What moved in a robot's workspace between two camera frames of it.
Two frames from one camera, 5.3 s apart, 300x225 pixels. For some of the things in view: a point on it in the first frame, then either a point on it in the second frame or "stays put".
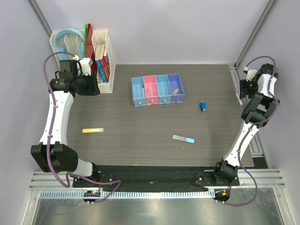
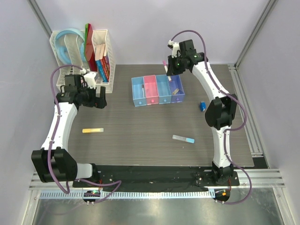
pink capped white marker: x=238 y=97 to x=165 y=65
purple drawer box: x=176 y=88 stays put
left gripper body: x=86 y=84 to x=89 y=98
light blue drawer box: x=164 y=89 stays put
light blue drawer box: x=138 y=96 stays put
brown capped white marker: x=143 y=89 stays put
